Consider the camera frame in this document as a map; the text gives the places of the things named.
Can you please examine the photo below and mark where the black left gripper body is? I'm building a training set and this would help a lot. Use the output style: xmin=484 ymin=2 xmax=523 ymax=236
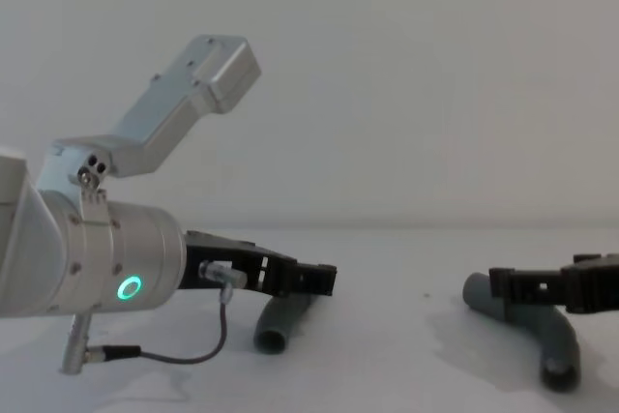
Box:
xmin=179 ymin=228 xmax=292 ymax=295

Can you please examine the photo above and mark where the thin dark gripper cable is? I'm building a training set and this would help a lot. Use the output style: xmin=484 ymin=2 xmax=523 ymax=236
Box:
xmin=59 ymin=260 xmax=249 ymax=376

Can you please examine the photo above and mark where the long grey pipe elbow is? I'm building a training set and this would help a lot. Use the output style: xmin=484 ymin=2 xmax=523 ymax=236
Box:
xmin=462 ymin=271 xmax=582 ymax=381

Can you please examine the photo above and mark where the white table cloth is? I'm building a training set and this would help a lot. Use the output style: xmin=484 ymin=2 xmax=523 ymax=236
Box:
xmin=0 ymin=225 xmax=619 ymax=413

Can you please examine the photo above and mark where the short grey pipe elbow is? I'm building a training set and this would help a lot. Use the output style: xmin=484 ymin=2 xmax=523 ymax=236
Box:
xmin=252 ymin=292 xmax=323 ymax=356

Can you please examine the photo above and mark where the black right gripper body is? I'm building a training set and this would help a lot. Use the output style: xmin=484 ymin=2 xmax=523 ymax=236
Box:
xmin=562 ymin=251 xmax=619 ymax=316

